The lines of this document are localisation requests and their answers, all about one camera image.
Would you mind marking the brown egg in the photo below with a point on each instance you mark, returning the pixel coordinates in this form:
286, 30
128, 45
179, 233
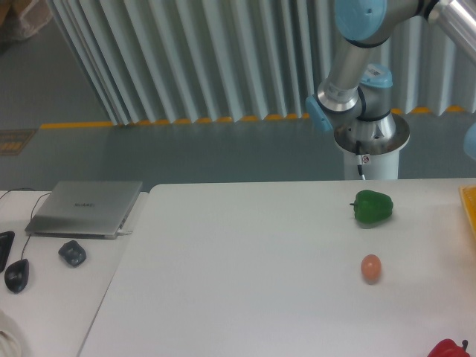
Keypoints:
371, 268

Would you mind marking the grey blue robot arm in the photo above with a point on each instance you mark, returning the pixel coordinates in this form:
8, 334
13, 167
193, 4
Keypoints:
353, 102

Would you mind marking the green bell pepper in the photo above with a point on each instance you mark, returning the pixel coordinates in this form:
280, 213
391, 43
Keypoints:
371, 207

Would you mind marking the silver laptop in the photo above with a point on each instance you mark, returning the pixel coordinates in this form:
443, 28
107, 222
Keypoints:
87, 209

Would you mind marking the white folding partition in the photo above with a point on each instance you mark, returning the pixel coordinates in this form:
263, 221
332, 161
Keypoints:
174, 60

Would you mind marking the black earbuds case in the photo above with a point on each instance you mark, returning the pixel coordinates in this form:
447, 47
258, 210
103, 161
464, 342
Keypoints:
72, 253

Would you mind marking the black flat device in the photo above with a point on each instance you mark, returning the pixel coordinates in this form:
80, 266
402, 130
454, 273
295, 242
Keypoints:
6, 242

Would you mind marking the black computer mouse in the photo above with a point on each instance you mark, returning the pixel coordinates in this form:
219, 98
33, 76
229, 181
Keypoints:
17, 275

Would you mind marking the red bell pepper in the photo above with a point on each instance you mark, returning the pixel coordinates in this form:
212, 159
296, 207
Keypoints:
449, 348

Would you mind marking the white cloth bag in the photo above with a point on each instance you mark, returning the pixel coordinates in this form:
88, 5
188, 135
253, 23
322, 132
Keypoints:
11, 344

